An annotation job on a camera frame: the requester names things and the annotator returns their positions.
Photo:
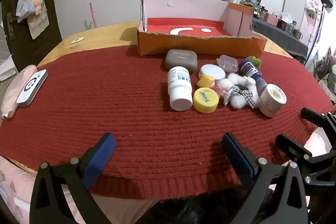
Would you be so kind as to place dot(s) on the peach plush toy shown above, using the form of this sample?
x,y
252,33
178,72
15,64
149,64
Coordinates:
x,y
36,2

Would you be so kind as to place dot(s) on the yellow round tin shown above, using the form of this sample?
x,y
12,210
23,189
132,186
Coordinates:
x,y
204,99

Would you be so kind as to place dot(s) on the white paper sheet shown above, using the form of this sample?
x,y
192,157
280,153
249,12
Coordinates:
x,y
6,66

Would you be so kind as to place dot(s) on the white round jar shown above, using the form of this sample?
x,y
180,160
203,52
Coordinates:
x,y
212,71

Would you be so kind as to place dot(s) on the orange cardboard box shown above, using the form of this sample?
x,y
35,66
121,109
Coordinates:
x,y
197,45

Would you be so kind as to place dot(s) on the pink cabinet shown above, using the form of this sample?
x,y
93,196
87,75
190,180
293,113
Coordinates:
x,y
316,27

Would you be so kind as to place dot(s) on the small pink toy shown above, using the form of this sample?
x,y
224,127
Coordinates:
x,y
219,89

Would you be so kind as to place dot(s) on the white pill bottle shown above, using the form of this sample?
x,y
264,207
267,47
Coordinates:
x,y
179,92

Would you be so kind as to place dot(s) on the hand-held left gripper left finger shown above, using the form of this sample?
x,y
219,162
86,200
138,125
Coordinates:
x,y
101,161

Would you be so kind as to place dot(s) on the white jar with yellow label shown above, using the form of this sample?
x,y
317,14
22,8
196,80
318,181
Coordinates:
x,y
271,102

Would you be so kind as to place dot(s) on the group of cosmetics bottles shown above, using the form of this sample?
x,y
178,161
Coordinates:
x,y
286,24

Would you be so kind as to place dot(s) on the black glossy cloth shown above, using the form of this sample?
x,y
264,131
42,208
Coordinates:
x,y
197,211

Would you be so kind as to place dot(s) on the grey eyeshadow case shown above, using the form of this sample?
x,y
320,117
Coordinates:
x,y
181,60

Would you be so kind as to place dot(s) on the pink case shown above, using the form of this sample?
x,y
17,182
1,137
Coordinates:
x,y
10,98

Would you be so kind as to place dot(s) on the red knitted mat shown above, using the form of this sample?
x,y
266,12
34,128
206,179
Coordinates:
x,y
105,108

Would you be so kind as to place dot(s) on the green leafy toy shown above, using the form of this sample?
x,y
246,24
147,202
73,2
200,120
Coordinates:
x,y
256,61

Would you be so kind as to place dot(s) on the clear small plastic box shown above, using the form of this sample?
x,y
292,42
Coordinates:
x,y
227,63

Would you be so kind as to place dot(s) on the dark tablecloth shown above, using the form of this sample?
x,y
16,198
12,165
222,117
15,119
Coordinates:
x,y
278,37

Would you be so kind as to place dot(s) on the dark wooden door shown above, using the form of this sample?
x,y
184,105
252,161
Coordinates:
x,y
29,50

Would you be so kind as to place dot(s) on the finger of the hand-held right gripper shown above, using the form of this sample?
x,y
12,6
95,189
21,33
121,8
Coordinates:
x,y
312,114
290,146

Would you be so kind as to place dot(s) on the white fluffy scrunchie with bow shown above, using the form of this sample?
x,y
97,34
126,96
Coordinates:
x,y
239,99

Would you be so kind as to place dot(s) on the small yellow duck toy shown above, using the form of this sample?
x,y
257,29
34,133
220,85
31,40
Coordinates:
x,y
205,81

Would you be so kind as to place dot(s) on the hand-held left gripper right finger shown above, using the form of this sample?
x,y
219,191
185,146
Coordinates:
x,y
237,158

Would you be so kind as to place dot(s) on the small table sticker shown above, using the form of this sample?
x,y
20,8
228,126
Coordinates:
x,y
78,40

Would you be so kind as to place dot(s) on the translucent plastic bag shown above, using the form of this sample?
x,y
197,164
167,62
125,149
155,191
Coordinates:
x,y
23,7

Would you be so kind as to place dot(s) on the dark blue bottle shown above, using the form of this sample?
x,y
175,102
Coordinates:
x,y
249,70

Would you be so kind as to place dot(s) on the pink stick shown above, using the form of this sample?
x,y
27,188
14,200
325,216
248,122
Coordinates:
x,y
92,16

